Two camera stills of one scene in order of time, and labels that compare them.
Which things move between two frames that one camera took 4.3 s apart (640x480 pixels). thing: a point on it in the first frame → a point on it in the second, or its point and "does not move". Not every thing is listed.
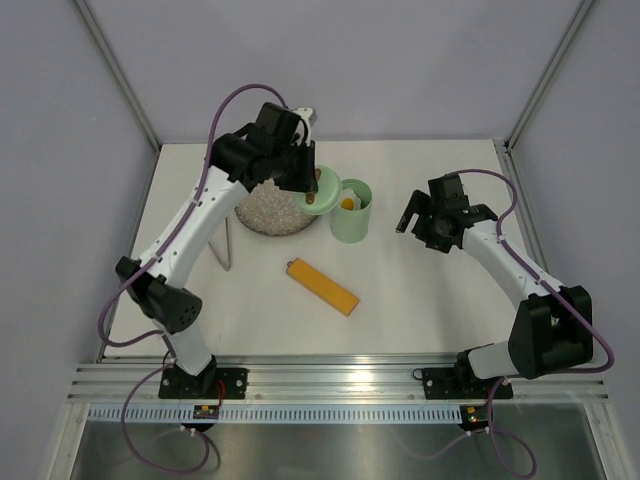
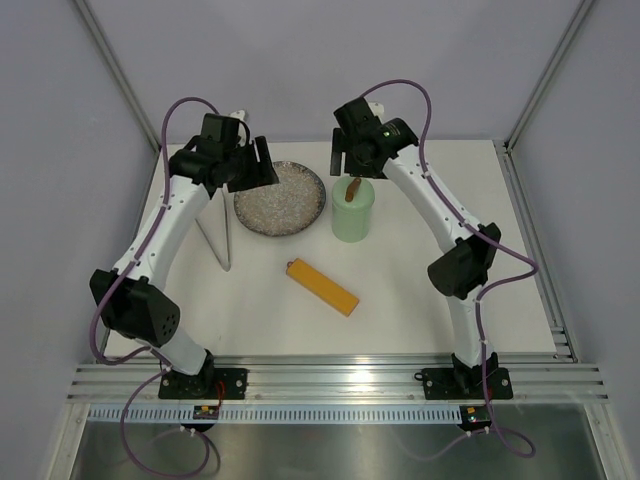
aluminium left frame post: x=118 y=71 does not move
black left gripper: x=305 y=181 → x=262 y=173
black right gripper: x=420 y=203 → x=339 y=145
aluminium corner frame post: x=546 y=79 does not move
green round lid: x=327 y=195 → x=363 y=197
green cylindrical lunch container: x=351 y=226 does not move
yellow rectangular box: x=329 y=291 does not move
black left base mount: x=214 y=383 does not move
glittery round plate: x=271 y=212 does not move
